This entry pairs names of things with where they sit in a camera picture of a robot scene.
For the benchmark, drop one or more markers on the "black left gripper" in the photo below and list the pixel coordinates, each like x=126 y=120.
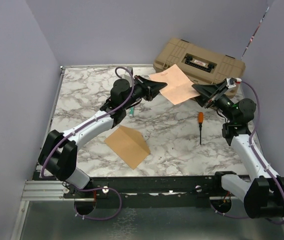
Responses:
x=150 y=88

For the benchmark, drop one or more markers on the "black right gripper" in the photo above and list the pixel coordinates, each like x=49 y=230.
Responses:
x=207 y=90

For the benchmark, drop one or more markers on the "cream paper letter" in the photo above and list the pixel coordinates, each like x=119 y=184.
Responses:
x=179 y=88

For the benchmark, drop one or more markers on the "green white glue stick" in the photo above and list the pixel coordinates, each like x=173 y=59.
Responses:
x=131 y=113

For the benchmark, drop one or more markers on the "brown paper envelope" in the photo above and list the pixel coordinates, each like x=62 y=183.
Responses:
x=129 y=145

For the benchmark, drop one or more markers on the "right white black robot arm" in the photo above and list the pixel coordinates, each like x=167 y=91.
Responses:
x=263 y=196

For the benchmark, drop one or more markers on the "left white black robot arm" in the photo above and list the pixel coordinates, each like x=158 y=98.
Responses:
x=59 y=153

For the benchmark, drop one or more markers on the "tan plastic tool case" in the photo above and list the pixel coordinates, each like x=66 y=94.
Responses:
x=201 y=66

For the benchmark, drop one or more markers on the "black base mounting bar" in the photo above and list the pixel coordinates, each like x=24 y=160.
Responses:
x=136 y=192

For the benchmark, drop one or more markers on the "metal sheet front shelf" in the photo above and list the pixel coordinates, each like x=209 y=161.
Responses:
x=56 y=220

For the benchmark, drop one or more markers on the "orange handled screwdriver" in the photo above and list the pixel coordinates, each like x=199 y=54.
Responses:
x=200 y=122

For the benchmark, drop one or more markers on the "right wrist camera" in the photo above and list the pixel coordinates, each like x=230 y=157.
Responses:
x=233 y=82

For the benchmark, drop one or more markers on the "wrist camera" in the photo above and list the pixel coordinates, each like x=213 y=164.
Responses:
x=233 y=82
x=127 y=75

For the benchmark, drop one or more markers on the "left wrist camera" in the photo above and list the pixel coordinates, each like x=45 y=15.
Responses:
x=127 y=75

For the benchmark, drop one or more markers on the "aluminium table frame rail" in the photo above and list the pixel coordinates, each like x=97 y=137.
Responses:
x=27 y=195

